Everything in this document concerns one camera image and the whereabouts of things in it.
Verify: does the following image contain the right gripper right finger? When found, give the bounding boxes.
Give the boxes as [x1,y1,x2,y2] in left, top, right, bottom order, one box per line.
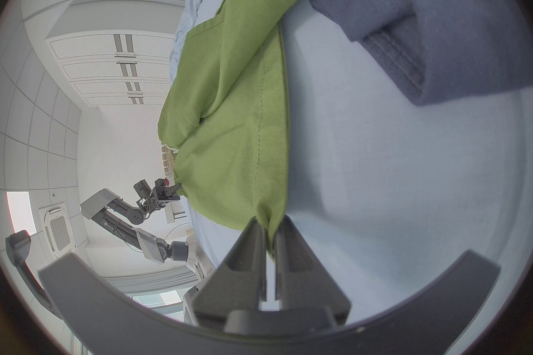
[274,217,351,326]

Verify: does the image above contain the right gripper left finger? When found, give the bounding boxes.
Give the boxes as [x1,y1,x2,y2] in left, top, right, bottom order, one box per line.
[193,217,269,329]

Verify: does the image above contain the green shorts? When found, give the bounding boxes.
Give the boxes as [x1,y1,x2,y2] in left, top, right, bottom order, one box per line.
[157,0,326,260]

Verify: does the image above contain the round woven basket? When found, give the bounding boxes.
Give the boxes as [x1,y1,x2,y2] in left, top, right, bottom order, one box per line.
[159,140,180,181]

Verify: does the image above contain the white curtain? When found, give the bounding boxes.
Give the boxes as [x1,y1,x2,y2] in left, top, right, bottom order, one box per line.
[102,265,196,296]

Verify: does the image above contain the white ceiling air conditioner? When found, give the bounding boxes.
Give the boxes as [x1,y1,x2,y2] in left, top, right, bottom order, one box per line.
[39,202,88,259]

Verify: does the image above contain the white wardrobe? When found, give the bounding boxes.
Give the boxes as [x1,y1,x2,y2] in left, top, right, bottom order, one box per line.
[45,0,186,108]

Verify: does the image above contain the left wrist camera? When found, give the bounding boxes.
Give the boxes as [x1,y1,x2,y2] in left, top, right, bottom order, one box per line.
[133,179,154,200]

